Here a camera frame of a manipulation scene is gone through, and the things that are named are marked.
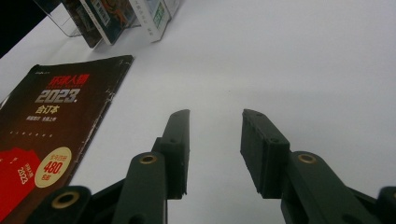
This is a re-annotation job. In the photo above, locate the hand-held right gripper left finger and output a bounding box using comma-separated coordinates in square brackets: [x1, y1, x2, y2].
[111, 109, 191, 224]

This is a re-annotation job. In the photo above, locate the black and red magazine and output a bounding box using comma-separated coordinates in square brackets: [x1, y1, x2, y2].
[0, 55, 135, 224]

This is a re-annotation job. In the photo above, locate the white book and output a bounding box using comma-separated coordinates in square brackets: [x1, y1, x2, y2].
[129, 0, 176, 43]

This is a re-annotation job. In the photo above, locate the purple cover magazine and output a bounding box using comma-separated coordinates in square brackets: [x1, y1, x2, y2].
[60, 0, 104, 49]
[79, 0, 139, 46]

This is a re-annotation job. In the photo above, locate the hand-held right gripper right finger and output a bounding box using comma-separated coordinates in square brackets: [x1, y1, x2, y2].
[240, 108, 379, 224]

